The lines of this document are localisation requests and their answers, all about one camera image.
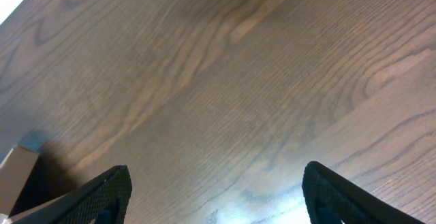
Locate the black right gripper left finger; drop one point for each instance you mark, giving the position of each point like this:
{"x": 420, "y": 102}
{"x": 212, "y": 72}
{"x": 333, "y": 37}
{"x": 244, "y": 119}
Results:
{"x": 103, "y": 199}

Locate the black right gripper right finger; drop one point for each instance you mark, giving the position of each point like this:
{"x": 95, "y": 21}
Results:
{"x": 331, "y": 198}

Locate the brown cardboard box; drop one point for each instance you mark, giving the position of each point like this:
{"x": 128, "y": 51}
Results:
{"x": 27, "y": 185}

